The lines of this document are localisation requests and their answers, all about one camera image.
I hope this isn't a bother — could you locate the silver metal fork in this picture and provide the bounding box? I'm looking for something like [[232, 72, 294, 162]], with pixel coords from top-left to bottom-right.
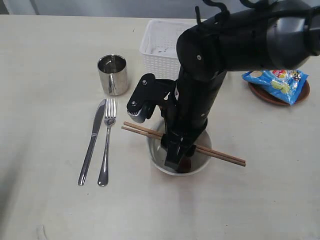
[[97, 98, 117, 187]]

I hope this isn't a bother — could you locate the silver table knife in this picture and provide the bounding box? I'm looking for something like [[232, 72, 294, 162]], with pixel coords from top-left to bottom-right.
[[78, 99, 107, 186]]

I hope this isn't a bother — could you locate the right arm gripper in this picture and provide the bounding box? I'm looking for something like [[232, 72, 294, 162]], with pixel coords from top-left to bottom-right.
[[161, 68, 227, 168]]

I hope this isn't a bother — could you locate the white perforated plastic basket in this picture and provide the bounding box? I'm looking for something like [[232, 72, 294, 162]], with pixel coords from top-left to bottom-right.
[[139, 19, 194, 80]]

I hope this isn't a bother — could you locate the blue chips bag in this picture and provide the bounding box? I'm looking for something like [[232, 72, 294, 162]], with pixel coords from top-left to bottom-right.
[[242, 69, 309, 106]]

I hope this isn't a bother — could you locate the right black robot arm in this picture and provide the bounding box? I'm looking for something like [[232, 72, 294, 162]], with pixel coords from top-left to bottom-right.
[[162, 0, 320, 169]]

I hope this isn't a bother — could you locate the brown round plate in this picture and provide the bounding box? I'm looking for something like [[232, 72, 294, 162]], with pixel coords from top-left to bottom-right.
[[248, 79, 310, 106]]

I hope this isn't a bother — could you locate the white bowl dark rim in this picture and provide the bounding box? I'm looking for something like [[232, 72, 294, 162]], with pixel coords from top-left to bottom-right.
[[147, 120, 212, 176]]

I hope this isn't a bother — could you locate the shiny metal container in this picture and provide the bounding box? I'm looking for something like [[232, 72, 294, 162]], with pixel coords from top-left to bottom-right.
[[97, 54, 129, 96]]

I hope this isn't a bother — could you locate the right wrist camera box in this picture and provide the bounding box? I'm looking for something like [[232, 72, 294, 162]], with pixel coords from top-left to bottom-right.
[[126, 73, 175, 124]]

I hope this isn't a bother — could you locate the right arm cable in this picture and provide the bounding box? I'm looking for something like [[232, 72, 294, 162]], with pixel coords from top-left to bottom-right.
[[194, 0, 320, 33]]

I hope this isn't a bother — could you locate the wooden chopstick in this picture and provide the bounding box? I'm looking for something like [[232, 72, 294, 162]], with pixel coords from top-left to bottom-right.
[[121, 126, 246, 167], [123, 121, 244, 161]]

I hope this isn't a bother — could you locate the reddish brown wooden spoon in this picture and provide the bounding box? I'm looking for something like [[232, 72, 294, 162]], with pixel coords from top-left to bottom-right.
[[178, 157, 192, 174]]

